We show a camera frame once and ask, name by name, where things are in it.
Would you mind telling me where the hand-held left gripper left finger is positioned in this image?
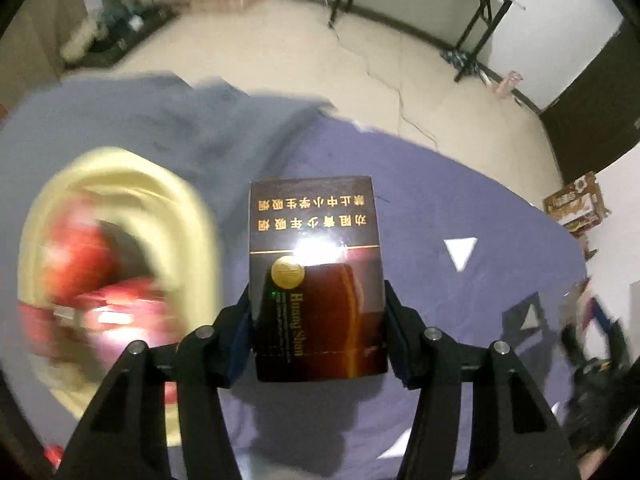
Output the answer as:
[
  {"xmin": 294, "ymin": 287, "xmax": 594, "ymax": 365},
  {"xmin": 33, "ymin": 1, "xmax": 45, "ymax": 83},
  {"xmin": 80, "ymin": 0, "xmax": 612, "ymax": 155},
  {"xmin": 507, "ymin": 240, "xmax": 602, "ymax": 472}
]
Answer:
[{"xmin": 55, "ymin": 285, "xmax": 256, "ymax": 480}]

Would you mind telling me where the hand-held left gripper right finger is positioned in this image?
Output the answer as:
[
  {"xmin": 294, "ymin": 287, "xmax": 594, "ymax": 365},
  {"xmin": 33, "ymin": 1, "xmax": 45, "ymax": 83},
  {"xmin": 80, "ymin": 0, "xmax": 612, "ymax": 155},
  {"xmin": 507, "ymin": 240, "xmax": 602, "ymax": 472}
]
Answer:
[{"xmin": 382, "ymin": 280, "xmax": 583, "ymax": 480}]

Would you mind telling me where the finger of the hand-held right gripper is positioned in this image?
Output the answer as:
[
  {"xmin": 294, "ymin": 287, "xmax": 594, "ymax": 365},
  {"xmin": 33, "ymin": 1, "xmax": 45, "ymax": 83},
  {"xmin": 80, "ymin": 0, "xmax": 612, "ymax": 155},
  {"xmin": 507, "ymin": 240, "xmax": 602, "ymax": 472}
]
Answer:
[{"xmin": 580, "ymin": 287, "xmax": 632, "ymax": 361}]

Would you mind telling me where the dark brown cigarette box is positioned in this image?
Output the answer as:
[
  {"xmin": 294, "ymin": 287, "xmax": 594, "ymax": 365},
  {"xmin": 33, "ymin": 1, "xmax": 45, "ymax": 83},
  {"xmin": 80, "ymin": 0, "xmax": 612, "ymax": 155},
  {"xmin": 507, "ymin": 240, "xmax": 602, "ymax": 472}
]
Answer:
[{"xmin": 248, "ymin": 176, "xmax": 390, "ymax": 383}]

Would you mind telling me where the pale yellow plastic basin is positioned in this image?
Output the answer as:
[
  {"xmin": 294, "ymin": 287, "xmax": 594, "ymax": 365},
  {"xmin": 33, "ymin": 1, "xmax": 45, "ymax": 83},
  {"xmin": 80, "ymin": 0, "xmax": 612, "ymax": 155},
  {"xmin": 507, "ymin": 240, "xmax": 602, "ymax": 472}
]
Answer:
[{"xmin": 17, "ymin": 147, "xmax": 223, "ymax": 448}]

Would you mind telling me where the printed cardboard box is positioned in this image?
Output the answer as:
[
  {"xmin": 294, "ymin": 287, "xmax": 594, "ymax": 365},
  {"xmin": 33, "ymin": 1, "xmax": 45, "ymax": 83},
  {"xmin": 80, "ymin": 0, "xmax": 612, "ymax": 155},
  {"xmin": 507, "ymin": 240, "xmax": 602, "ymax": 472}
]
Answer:
[{"xmin": 542, "ymin": 172, "xmax": 611, "ymax": 236}]

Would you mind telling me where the purple triangle print bed sheet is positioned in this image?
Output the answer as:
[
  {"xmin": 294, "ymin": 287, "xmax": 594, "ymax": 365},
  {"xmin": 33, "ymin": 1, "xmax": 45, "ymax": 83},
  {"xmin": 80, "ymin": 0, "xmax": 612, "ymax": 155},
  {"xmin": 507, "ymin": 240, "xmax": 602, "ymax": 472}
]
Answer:
[{"xmin": 220, "ymin": 115, "xmax": 591, "ymax": 476}]

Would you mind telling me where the dark brown door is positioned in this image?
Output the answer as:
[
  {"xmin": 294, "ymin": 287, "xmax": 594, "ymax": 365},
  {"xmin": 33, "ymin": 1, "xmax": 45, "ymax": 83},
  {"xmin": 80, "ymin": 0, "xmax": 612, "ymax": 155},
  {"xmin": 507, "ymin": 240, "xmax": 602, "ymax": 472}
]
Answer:
[{"xmin": 540, "ymin": 15, "xmax": 640, "ymax": 186}]

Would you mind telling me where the pink plastic bag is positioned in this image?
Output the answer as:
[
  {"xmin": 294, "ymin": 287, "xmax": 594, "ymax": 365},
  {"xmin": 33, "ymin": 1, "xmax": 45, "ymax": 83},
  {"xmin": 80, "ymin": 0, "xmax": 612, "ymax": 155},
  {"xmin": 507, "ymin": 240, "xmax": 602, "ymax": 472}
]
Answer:
[{"xmin": 497, "ymin": 71, "xmax": 523, "ymax": 98}]

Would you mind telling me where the plaid cloth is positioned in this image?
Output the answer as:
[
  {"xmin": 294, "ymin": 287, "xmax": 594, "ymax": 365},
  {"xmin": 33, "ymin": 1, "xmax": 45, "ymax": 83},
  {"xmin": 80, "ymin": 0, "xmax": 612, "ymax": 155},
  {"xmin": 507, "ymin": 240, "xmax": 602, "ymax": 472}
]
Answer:
[{"xmin": 440, "ymin": 49, "xmax": 481, "ymax": 73}]

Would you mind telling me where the open black suitcase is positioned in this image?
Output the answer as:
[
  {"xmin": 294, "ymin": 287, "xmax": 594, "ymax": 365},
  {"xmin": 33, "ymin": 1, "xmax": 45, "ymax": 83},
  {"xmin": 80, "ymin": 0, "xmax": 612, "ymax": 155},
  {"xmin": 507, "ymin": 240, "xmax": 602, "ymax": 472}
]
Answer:
[{"xmin": 60, "ymin": 0, "xmax": 181, "ymax": 68}]

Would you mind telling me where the beige cloth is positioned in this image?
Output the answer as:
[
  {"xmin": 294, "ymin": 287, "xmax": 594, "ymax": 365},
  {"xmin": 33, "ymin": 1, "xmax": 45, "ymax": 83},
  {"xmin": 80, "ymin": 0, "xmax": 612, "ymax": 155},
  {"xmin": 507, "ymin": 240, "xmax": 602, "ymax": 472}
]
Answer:
[{"xmin": 60, "ymin": 17, "xmax": 106, "ymax": 61}]

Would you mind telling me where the beige curtain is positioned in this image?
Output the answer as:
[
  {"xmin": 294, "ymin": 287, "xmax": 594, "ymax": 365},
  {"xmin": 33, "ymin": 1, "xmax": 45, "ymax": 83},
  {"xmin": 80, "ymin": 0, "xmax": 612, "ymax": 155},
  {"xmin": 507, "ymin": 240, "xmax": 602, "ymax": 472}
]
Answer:
[{"xmin": 0, "ymin": 0, "xmax": 96, "ymax": 116}]

